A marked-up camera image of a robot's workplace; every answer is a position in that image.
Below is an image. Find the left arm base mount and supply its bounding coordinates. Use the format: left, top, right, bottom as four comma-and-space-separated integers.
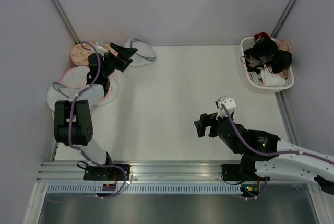
83, 164, 131, 181

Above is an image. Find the black bra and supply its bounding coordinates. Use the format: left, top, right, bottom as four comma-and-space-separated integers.
243, 38, 292, 74

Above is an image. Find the purple cable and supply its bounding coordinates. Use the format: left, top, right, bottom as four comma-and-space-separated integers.
46, 41, 131, 203
220, 105, 334, 200

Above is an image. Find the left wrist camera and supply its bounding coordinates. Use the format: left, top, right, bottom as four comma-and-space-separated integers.
96, 41, 108, 54

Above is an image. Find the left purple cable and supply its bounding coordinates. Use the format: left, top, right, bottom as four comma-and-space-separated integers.
46, 41, 131, 203

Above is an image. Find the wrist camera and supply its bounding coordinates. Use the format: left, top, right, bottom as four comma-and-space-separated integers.
96, 41, 108, 54
215, 96, 236, 119

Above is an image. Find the white mesh blue-trimmed laundry bag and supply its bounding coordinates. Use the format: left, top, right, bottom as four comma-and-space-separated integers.
125, 38, 157, 67

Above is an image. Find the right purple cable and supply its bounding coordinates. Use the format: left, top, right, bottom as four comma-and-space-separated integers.
220, 105, 334, 200

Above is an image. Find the orange carrot print laundry bag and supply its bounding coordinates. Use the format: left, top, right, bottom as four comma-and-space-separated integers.
70, 42, 112, 67

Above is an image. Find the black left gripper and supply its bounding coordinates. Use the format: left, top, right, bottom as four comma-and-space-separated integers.
103, 43, 138, 77

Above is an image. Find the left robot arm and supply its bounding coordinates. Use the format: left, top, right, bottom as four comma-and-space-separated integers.
48, 41, 138, 180

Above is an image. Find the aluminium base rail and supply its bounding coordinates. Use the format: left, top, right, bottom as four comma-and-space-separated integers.
36, 160, 321, 183

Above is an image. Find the white slotted cable duct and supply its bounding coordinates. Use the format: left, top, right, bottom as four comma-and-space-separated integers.
47, 183, 242, 194

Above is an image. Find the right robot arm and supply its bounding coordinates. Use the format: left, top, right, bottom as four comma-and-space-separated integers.
194, 113, 333, 195

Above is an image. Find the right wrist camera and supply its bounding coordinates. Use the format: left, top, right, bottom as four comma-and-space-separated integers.
215, 96, 236, 119

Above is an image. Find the pink-trimmed white mesh laundry bag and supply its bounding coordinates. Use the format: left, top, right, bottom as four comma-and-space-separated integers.
59, 65, 120, 105

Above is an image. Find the white plastic basket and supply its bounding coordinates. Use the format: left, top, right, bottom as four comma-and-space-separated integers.
240, 36, 295, 93

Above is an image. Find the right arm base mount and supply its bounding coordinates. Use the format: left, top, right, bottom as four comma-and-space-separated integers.
220, 164, 257, 185

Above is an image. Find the pile of bras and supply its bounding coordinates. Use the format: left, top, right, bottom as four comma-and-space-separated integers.
240, 31, 293, 87

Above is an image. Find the aluminium corner post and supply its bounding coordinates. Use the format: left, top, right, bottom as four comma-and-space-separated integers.
50, 0, 81, 44
270, 0, 298, 38

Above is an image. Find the left aluminium corner post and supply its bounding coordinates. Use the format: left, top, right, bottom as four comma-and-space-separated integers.
50, 0, 81, 44

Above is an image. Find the right aluminium corner post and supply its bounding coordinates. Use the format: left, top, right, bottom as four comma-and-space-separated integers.
270, 0, 298, 38

